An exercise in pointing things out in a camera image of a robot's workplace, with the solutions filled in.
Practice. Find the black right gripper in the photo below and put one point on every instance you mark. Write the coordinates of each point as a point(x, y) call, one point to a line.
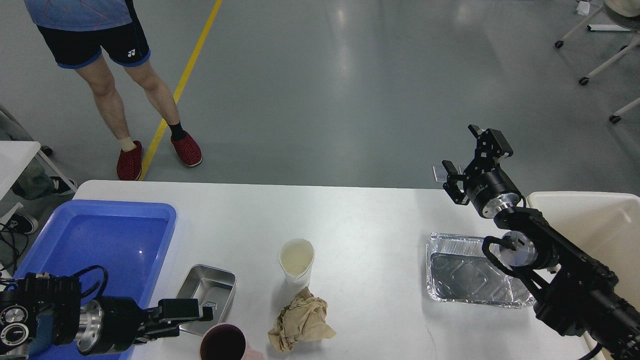
point(488, 189)

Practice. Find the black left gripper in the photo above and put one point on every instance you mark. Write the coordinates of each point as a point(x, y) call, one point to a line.
point(112, 324)

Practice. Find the small stainless steel tray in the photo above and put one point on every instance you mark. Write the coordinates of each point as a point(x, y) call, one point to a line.
point(212, 287)

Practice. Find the pink mug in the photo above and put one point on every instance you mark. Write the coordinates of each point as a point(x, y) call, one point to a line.
point(226, 341)

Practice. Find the aluminium foil tray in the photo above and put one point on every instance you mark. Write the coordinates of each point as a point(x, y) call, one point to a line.
point(458, 271)

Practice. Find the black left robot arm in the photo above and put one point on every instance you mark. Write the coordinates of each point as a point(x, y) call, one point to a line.
point(24, 301)

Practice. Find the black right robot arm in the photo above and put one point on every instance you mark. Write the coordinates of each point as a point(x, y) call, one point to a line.
point(574, 293)

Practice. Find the clear floor plate left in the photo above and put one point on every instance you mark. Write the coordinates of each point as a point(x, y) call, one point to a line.
point(440, 173)

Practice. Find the blue plastic tray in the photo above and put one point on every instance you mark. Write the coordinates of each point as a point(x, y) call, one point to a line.
point(129, 239)

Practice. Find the crumpled brown paper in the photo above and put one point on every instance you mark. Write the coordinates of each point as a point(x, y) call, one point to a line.
point(302, 320)

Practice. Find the white paper cup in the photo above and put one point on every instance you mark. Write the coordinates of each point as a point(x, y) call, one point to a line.
point(296, 259)

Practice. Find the beige plastic bin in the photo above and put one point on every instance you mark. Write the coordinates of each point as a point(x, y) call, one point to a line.
point(604, 225)

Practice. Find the black sneaker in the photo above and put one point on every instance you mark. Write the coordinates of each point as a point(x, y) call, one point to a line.
point(21, 224)

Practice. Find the white side table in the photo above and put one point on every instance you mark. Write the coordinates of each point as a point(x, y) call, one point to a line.
point(15, 159)

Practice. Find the standing person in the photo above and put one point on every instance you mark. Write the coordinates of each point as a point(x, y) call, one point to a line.
point(78, 33)

